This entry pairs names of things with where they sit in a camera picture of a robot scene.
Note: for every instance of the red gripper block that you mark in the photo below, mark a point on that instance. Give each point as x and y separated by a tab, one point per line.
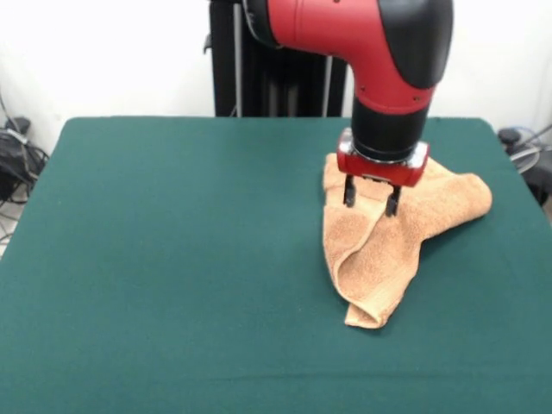
379	172

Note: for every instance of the tan terry towel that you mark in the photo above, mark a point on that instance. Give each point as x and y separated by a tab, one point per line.
388	250

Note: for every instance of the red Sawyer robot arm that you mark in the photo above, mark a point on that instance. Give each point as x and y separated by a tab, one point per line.
345	34

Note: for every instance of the small black plug box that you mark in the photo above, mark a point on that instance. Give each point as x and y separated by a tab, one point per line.
509	136

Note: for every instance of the dark green table cloth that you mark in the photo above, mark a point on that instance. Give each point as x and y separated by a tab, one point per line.
151	237

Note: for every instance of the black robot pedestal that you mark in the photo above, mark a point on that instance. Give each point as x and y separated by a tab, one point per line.
228	64

